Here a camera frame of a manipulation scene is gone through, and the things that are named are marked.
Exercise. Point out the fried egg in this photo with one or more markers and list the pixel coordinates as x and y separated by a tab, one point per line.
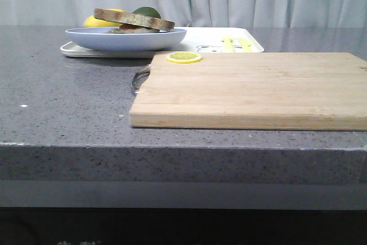
132	29

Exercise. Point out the light blue plate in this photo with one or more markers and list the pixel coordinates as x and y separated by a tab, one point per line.
101	38

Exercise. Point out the bread slice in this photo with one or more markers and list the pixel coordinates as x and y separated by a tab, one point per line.
133	19

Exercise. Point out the white tray with bear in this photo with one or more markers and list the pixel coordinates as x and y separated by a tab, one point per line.
197	39

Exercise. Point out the lemon slice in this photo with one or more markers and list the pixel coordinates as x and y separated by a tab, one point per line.
183	57

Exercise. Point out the green lime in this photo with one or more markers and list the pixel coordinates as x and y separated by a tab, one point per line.
147	11

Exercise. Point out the wooden cutting board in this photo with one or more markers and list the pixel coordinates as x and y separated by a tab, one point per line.
255	91

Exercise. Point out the rear yellow lemon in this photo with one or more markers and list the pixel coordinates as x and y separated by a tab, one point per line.
114	9

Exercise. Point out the yellow lemon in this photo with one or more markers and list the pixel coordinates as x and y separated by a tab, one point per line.
114	9
92	22

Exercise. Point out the front yellow lemon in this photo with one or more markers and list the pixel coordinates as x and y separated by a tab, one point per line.
92	22

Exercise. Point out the metal cutting board handle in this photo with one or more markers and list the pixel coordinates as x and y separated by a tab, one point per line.
139	78

